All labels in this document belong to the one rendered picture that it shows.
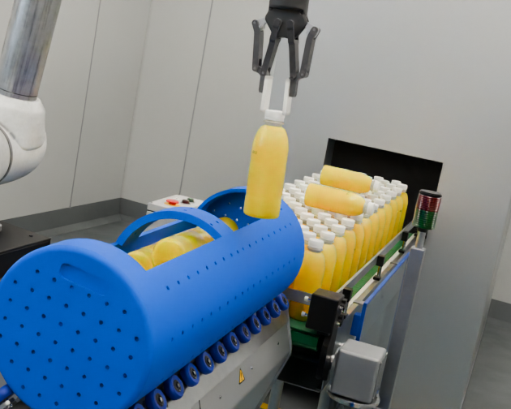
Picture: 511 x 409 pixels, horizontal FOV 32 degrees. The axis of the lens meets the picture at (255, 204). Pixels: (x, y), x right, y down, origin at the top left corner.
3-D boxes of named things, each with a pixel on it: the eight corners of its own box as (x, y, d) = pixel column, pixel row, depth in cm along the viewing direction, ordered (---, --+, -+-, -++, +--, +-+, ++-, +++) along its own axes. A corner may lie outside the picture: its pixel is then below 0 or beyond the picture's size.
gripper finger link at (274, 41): (281, 19, 170) (275, 18, 171) (264, 76, 173) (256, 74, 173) (288, 21, 174) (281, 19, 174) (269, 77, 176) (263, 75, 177)
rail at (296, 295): (181, 270, 238) (183, 260, 237) (182, 269, 239) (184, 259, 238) (325, 310, 227) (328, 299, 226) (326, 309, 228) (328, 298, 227)
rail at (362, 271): (326, 309, 228) (328, 298, 227) (417, 221, 378) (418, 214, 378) (329, 310, 227) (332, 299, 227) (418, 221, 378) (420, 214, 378)
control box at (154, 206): (142, 238, 244) (148, 201, 242) (171, 227, 263) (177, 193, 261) (175, 247, 241) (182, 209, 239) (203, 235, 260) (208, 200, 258)
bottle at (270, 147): (265, 210, 183) (278, 119, 180) (285, 218, 177) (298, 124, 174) (236, 209, 179) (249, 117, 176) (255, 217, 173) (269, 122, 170)
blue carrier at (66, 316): (-33, 381, 144) (12, 217, 138) (180, 273, 227) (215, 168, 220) (120, 458, 137) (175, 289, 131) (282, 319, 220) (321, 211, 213)
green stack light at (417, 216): (410, 226, 245) (414, 208, 245) (413, 222, 251) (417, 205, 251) (433, 231, 244) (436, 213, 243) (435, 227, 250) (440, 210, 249)
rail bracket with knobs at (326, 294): (296, 330, 223) (304, 290, 221) (303, 323, 230) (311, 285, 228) (334, 341, 220) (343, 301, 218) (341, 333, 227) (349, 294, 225)
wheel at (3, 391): (-3, 386, 141) (6, 396, 141) (14, 377, 145) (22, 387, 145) (-20, 402, 142) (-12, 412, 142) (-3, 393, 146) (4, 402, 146)
